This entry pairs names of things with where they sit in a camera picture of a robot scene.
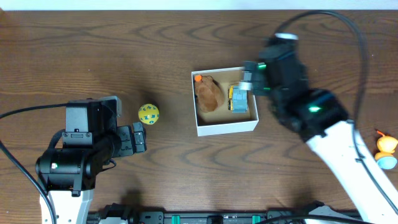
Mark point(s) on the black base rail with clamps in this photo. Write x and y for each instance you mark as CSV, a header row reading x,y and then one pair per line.
x,y
314,213

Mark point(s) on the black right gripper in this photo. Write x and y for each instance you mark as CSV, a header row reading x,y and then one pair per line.
x,y
259,78

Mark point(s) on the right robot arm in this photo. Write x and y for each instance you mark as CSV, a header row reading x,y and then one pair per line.
x,y
323,124

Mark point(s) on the white cardboard box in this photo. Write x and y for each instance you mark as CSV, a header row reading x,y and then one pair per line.
x,y
222,120

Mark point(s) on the brown plush toy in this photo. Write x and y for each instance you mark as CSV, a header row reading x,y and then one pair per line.
x,y
209,95

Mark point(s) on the yellow ball with blue letters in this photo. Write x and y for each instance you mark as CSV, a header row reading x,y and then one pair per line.
x,y
148,114

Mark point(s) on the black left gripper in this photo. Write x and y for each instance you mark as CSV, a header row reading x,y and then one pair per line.
x,y
126,141

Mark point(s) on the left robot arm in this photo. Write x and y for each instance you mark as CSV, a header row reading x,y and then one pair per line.
x,y
91,140

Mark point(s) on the yellow and grey toy truck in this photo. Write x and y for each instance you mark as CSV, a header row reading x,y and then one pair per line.
x,y
237,99

